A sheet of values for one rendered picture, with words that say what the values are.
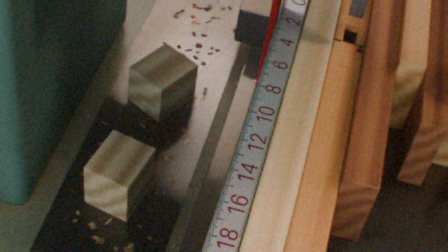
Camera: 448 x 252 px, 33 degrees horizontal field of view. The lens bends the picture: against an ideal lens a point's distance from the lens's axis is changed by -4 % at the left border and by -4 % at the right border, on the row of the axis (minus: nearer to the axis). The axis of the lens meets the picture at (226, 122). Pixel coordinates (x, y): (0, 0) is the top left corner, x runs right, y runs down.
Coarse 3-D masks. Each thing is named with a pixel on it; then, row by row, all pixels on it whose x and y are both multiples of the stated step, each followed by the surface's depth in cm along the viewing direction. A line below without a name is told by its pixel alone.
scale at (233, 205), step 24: (288, 0) 46; (288, 24) 45; (288, 48) 43; (264, 72) 42; (264, 96) 40; (264, 120) 39; (240, 144) 38; (264, 144) 38; (240, 168) 37; (240, 192) 36; (216, 216) 35; (240, 216) 35; (216, 240) 34
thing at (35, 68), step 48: (0, 0) 39; (48, 0) 45; (96, 0) 55; (0, 48) 41; (48, 48) 48; (96, 48) 59; (0, 96) 44; (48, 96) 50; (0, 144) 47; (48, 144) 53; (0, 192) 51
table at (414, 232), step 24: (384, 168) 46; (432, 168) 46; (384, 192) 44; (408, 192) 44; (432, 192) 45; (384, 216) 43; (408, 216) 43; (432, 216) 43; (336, 240) 42; (360, 240) 42; (384, 240) 42; (408, 240) 42; (432, 240) 42
